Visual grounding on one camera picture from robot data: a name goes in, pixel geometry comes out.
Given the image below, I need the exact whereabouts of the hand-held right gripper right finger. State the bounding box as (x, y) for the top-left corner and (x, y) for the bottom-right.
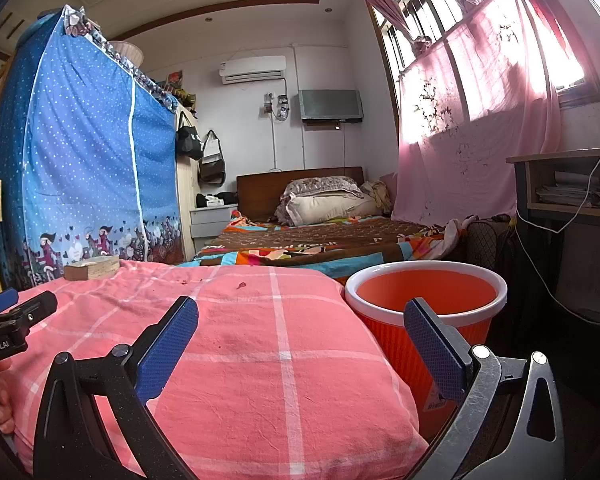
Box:
(402, 297), (566, 480)

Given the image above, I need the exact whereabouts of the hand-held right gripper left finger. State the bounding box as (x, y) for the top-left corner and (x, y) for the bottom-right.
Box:
(32, 296), (201, 480)

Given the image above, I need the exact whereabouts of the orange bucket with white rim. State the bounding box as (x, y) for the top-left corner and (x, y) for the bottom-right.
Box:
(345, 261), (508, 441)

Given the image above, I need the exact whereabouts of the person's left hand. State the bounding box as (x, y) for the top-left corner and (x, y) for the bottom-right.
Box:
(0, 360), (17, 436)

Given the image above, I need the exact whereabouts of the thick old book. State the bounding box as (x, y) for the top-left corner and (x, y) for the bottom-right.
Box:
(64, 256), (121, 281)

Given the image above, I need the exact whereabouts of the pink checked blanket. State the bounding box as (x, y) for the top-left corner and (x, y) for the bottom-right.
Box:
(0, 259), (431, 480)

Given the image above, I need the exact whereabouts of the black mesh fan guard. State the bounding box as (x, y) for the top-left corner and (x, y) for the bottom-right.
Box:
(466, 217), (518, 273)

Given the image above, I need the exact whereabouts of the white nightstand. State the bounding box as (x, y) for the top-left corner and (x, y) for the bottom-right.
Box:
(189, 205), (238, 253)

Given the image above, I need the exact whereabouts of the blue dotted fabric wardrobe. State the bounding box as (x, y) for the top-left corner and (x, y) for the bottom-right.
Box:
(0, 5), (186, 286)

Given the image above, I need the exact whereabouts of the beige crumpled cloth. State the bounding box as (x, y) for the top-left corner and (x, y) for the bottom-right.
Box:
(362, 180), (393, 216)

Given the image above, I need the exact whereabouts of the black cloth on nightstand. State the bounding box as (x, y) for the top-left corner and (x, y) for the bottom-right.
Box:
(196, 191), (238, 208)

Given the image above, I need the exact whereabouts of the cream pillow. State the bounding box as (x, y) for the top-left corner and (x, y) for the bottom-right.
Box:
(275, 192), (381, 226)

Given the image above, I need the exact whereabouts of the wooden bed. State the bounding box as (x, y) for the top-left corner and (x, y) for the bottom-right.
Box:
(182, 166), (476, 286)

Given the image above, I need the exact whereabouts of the brown handbag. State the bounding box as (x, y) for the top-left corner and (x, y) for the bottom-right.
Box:
(198, 130), (227, 186)

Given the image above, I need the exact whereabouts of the pink curtain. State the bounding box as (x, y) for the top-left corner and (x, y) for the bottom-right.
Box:
(360, 0), (596, 226)

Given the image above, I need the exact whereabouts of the floral patterned pillow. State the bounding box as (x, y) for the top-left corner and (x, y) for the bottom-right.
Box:
(282, 176), (363, 198)

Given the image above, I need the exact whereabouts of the black handbag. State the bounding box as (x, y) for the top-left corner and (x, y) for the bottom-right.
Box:
(176, 110), (203, 161)

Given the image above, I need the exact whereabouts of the stack of papers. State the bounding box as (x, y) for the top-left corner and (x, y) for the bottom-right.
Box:
(535, 172), (600, 207)

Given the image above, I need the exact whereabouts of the dark wooden desk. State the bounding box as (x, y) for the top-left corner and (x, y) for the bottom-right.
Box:
(505, 146), (600, 311)

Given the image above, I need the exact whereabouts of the pale basket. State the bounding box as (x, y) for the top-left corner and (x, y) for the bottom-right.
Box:
(111, 41), (144, 68)

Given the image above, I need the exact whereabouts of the white air conditioner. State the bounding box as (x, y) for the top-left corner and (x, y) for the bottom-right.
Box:
(219, 56), (287, 85)

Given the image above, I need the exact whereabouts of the white cable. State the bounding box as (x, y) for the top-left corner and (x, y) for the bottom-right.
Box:
(515, 145), (600, 333)

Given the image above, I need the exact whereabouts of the wall-mounted television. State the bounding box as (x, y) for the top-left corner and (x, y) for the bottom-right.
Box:
(299, 89), (364, 125)

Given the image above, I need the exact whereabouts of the wall socket with chargers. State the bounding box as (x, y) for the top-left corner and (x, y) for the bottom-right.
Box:
(262, 91), (290, 122)

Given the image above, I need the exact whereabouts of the window with frame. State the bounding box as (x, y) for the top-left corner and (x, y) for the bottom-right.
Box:
(370, 0), (600, 106)

